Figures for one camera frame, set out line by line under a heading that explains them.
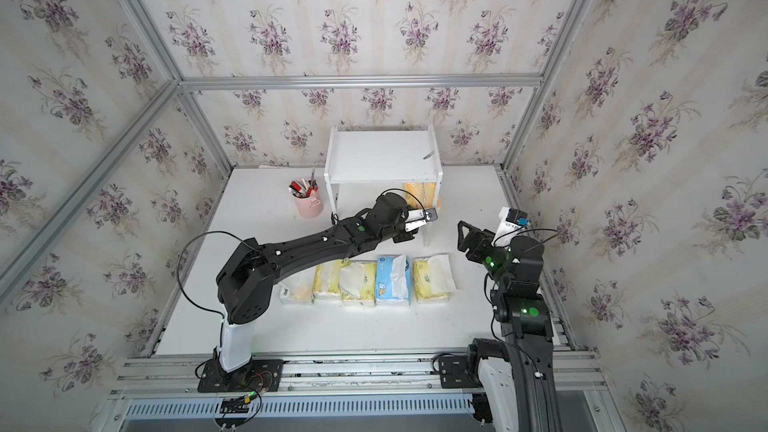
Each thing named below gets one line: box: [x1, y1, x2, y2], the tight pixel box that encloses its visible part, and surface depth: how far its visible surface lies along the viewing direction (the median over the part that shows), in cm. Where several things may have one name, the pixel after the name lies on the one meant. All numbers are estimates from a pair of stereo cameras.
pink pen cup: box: [293, 185, 324, 219], surface depth 101 cm
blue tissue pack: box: [375, 254, 411, 305], surface depth 85 cm
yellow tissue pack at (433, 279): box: [413, 254, 457, 304], surface depth 88 cm
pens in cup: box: [288, 168, 319, 198], surface depth 101 cm
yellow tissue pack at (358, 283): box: [340, 260, 376, 307], surface depth 86 cm
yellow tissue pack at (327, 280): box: [312, 258, 351, 303], surface depth 86 cm
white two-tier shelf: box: [324, 124, 443, 222], surface depth 79 cm
